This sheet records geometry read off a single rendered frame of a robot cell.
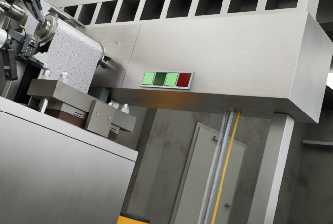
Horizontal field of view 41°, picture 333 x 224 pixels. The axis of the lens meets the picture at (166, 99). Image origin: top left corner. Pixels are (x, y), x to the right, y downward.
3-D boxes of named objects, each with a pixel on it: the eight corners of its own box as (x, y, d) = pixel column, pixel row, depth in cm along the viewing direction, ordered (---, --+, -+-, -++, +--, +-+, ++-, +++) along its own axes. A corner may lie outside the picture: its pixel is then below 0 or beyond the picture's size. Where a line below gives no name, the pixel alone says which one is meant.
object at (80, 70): (34, 84, 163) (51, 39, 167) (82, 106, 180) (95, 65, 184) (35, 84, 162) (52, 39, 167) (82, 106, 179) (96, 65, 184)
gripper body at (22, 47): (40, 42, 159) (12, 27, 150) (32, 65, 157) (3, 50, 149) (29, 43, 164) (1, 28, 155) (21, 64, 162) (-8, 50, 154)
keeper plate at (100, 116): (83, 129, 156) (93, 99, 158) (103, 137, 163) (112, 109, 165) (87, 129, 154) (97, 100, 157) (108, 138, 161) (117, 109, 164)
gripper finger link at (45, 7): (57, 17, 170) (46, -6, 166) (45, 23, 166) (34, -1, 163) (52, 18, 172) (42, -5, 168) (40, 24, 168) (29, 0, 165)
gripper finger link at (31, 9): (50, 18, 173) (41, -5, 169) (38, 24, 169) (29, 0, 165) (45, 18, 175) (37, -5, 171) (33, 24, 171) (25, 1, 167)
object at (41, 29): (32, 32, 173) (42, 16, 172) (36, 34, 174) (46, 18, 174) (39, 37, 167) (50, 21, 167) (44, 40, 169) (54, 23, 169)
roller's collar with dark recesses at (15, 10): (2, 15, 187) (7, 2, 189) (14, 22, 192) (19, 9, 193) (9, 14, 183) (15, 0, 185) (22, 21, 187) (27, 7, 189)
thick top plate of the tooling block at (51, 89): (26, 94, 156) (32, 78, 157) (105, 128, 184) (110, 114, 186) (52, 96, 145) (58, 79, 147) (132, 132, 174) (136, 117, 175)
